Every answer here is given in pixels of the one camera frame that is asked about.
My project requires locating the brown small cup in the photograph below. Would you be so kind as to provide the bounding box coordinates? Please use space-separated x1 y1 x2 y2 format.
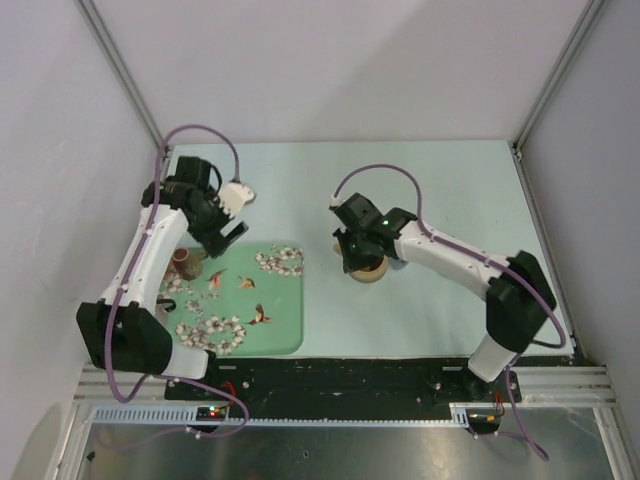
171 247 202 281

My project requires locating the light blue coffee mug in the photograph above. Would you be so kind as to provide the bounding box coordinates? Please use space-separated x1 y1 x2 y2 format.
387 257 408 271

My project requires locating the pink cup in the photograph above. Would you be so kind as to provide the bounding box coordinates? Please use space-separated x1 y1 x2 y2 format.
155 297 176 324

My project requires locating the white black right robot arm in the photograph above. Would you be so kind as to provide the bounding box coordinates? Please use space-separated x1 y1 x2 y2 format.
329 193 557 401

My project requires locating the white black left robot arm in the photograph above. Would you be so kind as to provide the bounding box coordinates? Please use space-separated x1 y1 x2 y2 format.
76 156 255 399

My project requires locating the green floral tray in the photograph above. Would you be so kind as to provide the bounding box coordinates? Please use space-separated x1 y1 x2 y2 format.
158 240 304 357

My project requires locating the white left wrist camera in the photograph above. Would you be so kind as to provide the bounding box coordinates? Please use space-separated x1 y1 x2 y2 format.
218 181 256 218

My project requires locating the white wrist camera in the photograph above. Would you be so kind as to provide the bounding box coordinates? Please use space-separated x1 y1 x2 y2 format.
329 196 342 208
218 181 256 218

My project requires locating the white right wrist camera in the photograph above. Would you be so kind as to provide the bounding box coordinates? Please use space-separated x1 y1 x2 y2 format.
329 196 342 208

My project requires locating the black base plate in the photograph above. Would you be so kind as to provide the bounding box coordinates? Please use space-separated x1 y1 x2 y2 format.
164 358 522 421

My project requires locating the grey slotted cable duct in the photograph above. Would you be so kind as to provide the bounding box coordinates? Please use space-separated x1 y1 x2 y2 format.
92 403 501 429

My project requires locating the aluminium frame rail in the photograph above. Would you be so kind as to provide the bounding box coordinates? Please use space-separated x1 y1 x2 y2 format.
74 364 166 402

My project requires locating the left aluminium corner post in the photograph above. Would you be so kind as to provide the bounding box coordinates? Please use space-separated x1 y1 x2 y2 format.
74 0 163 148

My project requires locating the aluminium corner post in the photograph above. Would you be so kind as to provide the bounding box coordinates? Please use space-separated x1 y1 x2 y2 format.
512 0 609 161
74 0 163 148

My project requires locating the right aluminium corner post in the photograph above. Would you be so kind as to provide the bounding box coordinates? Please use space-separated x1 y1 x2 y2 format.
512 0 609 161

